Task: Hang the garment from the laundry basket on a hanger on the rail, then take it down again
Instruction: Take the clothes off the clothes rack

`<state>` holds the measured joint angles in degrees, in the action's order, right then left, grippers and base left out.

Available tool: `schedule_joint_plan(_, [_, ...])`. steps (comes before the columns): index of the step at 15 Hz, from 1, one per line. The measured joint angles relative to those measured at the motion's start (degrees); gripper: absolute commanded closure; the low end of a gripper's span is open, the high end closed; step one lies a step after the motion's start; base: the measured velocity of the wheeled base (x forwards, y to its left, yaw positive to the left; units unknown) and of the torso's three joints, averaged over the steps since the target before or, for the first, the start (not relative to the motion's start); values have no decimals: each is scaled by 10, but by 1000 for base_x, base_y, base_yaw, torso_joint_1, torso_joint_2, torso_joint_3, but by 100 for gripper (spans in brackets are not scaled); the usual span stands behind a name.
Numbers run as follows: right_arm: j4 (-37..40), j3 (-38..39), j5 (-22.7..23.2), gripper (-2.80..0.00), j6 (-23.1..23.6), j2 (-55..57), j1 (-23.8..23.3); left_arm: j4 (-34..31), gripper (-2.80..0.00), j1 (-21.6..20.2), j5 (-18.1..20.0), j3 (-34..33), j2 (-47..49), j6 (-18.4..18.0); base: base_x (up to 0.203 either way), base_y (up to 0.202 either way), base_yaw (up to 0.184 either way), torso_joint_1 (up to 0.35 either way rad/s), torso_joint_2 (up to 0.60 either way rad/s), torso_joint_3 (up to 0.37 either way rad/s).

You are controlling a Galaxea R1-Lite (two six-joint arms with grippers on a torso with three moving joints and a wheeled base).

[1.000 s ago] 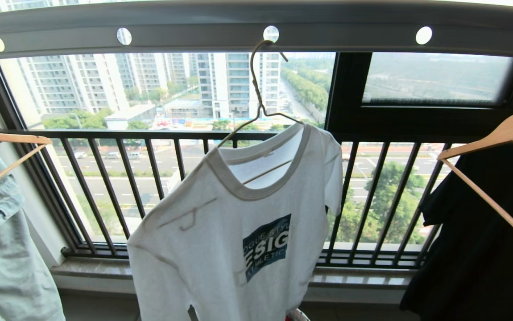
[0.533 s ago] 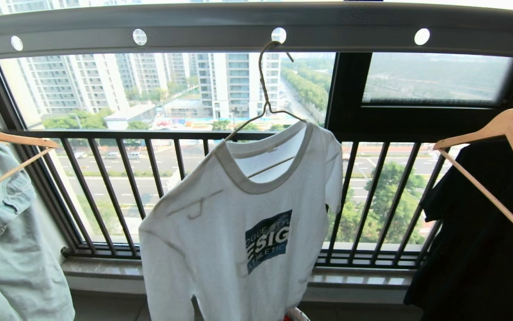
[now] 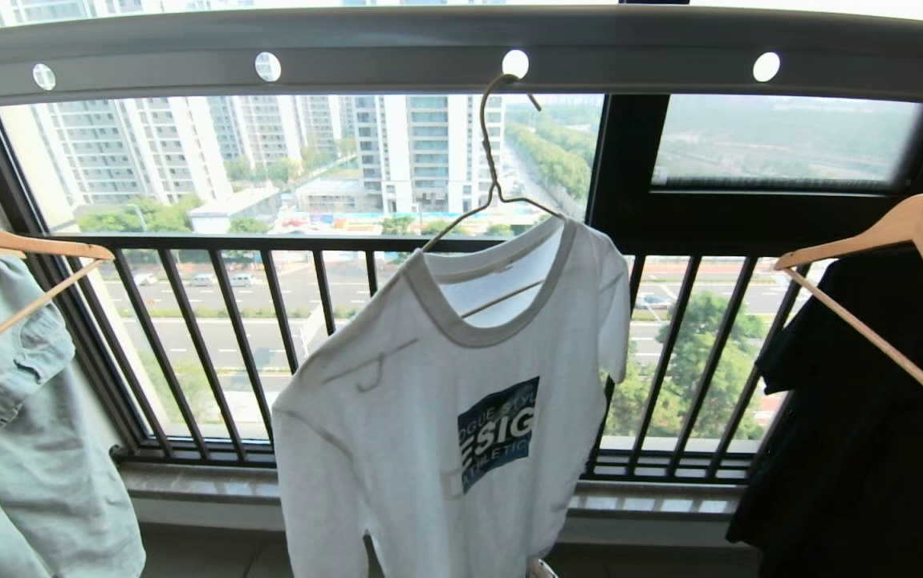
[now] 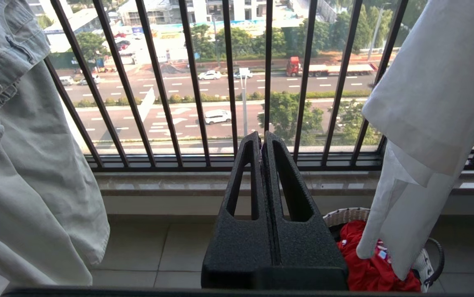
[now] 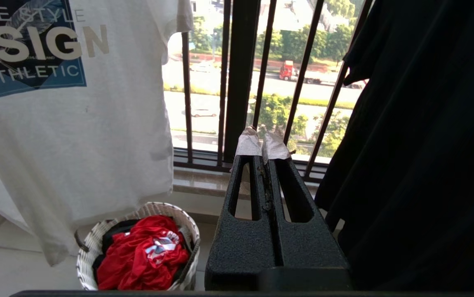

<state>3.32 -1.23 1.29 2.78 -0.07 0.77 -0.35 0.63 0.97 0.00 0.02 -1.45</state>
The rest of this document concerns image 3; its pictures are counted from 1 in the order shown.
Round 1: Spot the black garment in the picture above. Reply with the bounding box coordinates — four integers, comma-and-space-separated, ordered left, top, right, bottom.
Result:
726, 250, 923, 578

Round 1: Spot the pale blue denim garment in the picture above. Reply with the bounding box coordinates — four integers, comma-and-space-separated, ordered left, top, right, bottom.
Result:
0, 255, 147, 578

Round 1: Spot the white printed t-shirt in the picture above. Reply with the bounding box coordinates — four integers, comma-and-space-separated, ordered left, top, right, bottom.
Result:
271, 214, 631, 578

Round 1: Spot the black metal window railing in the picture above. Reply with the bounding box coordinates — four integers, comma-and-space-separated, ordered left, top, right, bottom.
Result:
18, 233, 838, 484

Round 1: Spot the thin metal wire hanger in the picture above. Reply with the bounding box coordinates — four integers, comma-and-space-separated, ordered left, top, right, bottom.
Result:
322, 74, 567, 393

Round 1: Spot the black window frame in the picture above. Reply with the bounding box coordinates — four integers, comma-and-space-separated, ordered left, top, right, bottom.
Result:
0, 0, 923, 482

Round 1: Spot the grey clothes rail with holes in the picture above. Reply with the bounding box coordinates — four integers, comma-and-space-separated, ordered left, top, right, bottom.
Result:
0, 4, 923, 112

